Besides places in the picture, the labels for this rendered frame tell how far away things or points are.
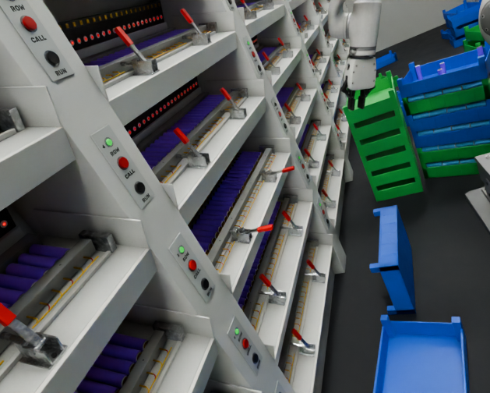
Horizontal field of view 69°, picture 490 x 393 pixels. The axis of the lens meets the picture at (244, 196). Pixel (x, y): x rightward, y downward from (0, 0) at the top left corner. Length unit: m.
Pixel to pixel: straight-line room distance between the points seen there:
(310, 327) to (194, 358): 0.54
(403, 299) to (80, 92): 1.01
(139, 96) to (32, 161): 0.23
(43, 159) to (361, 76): 1.04
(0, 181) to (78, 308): 0.17
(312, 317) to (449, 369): 0.36
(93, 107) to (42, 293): 0.25
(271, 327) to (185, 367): 0.31
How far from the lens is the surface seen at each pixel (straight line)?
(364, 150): 1.63
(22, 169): 0.46
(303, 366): 1.03
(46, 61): 0.53
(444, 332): 1.17
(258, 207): 0.90
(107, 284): 0.51
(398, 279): 1.14
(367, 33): 1.27
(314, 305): 1.15
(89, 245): 0.55
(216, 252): 0.75
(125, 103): 0.60
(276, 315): 0.89
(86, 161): 0.50
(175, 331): 0.63
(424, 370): 1.13
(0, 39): 0.51
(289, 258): 1.02
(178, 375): 0.61
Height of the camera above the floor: 0.93
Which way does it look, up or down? 23 degrees down
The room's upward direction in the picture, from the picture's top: 28 degrees counter-clockwise
